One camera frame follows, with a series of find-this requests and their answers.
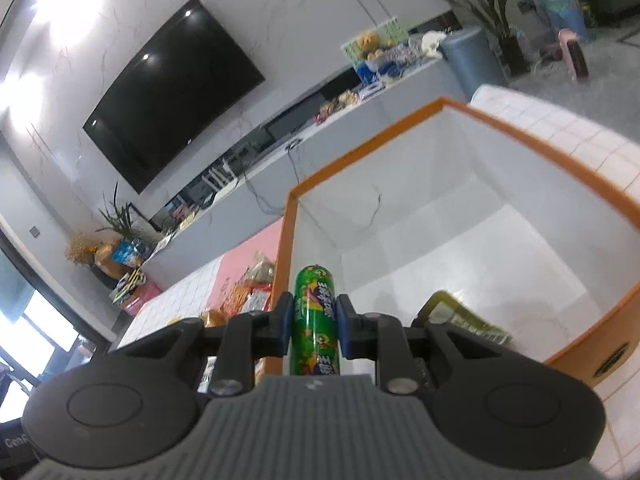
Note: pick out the white round sign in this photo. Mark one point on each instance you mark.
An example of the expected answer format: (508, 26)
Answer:
(432, 42)

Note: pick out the long-leaf potted plant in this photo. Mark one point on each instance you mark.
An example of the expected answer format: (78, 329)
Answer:
(515, 55)

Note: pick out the pink mat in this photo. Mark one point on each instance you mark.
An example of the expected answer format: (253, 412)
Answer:
(250, 250)

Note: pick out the dark green snack packet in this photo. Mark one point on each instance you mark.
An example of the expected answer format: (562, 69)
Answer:
(455, 312)

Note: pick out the green snack tube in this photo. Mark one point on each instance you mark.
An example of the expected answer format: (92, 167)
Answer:
(315, 320)

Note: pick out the pink space heater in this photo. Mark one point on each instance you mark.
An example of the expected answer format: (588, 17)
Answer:
(577, 60)

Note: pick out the black television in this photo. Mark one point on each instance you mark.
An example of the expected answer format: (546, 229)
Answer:
(170, 95)

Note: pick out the orange storage box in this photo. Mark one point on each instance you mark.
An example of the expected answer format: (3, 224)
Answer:
(450, 240)

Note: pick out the glass window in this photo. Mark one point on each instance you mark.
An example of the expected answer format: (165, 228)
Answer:
(40, 320)

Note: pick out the blue printed bag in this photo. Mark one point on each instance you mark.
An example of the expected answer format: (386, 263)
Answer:
(127, 252)

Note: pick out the heap of small wrapped sweets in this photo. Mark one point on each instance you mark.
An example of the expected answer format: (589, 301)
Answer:
(340, 102)

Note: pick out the grey television cabinet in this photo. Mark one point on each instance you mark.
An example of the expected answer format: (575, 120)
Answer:
(310, 160)

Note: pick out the teddy bear picture board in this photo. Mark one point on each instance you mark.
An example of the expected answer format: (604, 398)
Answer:
(370, 42)

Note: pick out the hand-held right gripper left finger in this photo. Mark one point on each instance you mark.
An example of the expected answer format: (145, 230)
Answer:
(285, 322)

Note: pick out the green plant in vase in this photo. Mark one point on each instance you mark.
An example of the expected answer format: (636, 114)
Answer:
(120, 220)

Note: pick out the wall outlet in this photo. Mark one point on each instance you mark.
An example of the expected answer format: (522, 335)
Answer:
(525, 6)

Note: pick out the pile of snack packets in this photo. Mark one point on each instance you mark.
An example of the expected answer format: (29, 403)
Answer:
(250, 292)

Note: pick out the white router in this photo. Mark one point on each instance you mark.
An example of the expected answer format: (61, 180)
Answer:
(222, 182)

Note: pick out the blue water jug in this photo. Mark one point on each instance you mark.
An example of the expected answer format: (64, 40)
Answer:
(565, 10)

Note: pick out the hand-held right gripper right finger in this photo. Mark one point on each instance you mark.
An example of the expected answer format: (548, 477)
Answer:
(344, 327)

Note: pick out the yellow dried flower bouquet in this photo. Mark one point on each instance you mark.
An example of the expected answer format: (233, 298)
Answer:
(80, 250)

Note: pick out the pink basket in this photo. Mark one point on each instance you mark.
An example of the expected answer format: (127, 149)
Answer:
(142, 295)

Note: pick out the blue-grey trash can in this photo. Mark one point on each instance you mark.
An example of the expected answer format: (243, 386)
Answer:
(470, 65)

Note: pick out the grey wall switch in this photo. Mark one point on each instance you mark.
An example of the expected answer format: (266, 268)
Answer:
(35, 231)

